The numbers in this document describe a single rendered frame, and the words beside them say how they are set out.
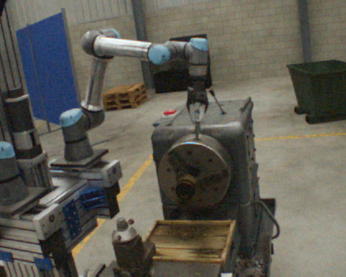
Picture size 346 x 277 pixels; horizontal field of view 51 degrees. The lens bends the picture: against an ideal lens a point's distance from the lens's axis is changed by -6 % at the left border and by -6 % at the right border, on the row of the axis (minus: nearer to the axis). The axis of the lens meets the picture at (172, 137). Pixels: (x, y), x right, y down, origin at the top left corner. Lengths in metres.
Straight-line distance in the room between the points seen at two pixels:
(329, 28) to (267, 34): 1.78
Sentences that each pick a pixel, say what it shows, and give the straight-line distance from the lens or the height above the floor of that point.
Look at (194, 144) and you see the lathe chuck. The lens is 1.60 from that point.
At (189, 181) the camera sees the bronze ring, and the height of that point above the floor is 1.11.
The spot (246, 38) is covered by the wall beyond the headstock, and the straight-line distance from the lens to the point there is 11.45.
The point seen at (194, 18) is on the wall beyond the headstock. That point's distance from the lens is 11.62.
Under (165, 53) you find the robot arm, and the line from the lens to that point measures 1.49.
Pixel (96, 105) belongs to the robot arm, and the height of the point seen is 1.39.
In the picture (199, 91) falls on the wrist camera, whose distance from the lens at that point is 1.56.
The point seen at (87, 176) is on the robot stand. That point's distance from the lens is 1.89.
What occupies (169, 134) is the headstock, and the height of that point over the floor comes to 1.23.
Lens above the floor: 1.70
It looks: 16 degrees down
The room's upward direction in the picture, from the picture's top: 9 degrees counter-clockwise
